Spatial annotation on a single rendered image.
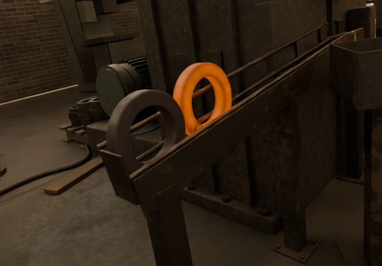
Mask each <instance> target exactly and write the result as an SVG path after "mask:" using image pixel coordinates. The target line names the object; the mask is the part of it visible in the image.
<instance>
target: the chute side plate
mask: <svg viewBox="0 0 382 266"><path fill-rule="evenodd" d="M363 39H364V30H362V31H359V32H356V33H354V34H351V35H347V36H346V37H344V38H343V39H341V40H340V41H339V42H337V43H342V42H347V41H355V40H363ZM329 72H330V54H329V48H328V49H327V50H325V51H323V52H322V53H320V54H319V55H318V56H316V57H315V58H313V59H312V60H310V61H309V62H307V63H306V64H304V65H303V66H301V67H300V68H298V69H297V70H295V71H294V72H293V73H291V74H290V75H288V76H286V77H285V78H283V79H282V80H281V81H279V82H278V83H276V84H275V85H273V86H272V87H270V88H269V89H267V90H266V91H264V92H263V93H261V94H260V95H259V96H257V97H256V98H254V99H253V100H251V101H249V102H248V103H247V104H245V105H244V106H242V107H241V108H239V109H237V110H236V111H235V112H233V113H232V114H230V115H229V116H227V117H226V118H225V119H223V120H221V121H220V122H218V123H217V124H215V125H214V126H213V127H211V128H210V129H208V130H207V131H205V132H204V133H202V134H201V135H199V136H198V137H196V138H195V139H193V140H192V141H191V142H189V143H188V144H186V145H184V146H183V147H181V148H180V149H178V150H177V151H176V152H174V153H173V154H171V155H170V156H168V157H167V158H165V159H164V160H162V161H161V162H159V163H158V164H156V165H155V166H153V167H152V168H151V169H149V170H148V171H146V172H144V173H143V174H141V175H140V176H139V177H137V178H136V179H134V180H132V183H133V186H134V189H135V192H136V195H137V197H138V200H139V203H140V206H141V208H142V212H143V214H144V217H145V218H147V217H148V216H149V215H151V214H152V213H153V212H154V211H156V210H157V209H158V208H159V206H158V202H157V196H156V195H157V194H158V193H160V192H161V191H163V190H164V189H166V188H168V187H169V186H171V185H173V184H174V183H176V182H178V187H179V191H181V190H182V189H183V188H184V187H186V186H187V185H188V184H190V183H191V182H192V181H193V180H195V179H196V178H197V177H198V176H199V175H201V174H202V173H204V171H206V170H207V169H209V168H210V167H211V166H212V165H213V164H215V163H216V162H217V161H218V160H220V159H221V158H222V157H224V155H226V154H227V153H229V152H230V151H231V150H232V149H234V148H235V147H236V146H237V145H238V144H240V143H241V142H242V141H244V140H245V139H246V138H247V137H249V136H250V135H251V134H252V133H254V132H255V131H256V130H257V129H258V128H260V127H261V126H262V125H263V124H265V123H266V122H268V121H269V120H270V119H271V118H273V117H274V116H275V115H276V114H277V113H279V112H280V111H281V110H282V109H284V108H285V107H286V106H288V105H289V94H290V93H293V92H294V91H296V90H298V96H300V95H301V94H302V93H304V92H305V91H307V90H308V89H309V88H310V87H311V86H313V85H314V84H315V83H316V82H318V81H319V80H320V79H321V78H322V77H324V76H325V75H327V74H328V73H329Z"/></svg>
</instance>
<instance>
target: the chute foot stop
mask: <svg viewBox="0 0 382 266"><path fill-rule="evenodd" d="M99 152H100V154H101V157H102V160H103V163H104V165H105V168H106V170H107V173H108V175H109V178H110V181H111V183H112V186H113V188H114V191H115V194H116V196H118V197H120V198H122V199H124V200H126V201H128V202H131V203H133V204H134V205H137V206H138V205H139V201H138V199H137V196H136V193H135V190H134V187H133V185H132V182H131V179H130V176H129V173H128V171H127V168H126V165H125V162H124V159H123V156H122V155H119V154H116V153H112V152H109V151H105V150H103V149H101V150H99Z"/></svg>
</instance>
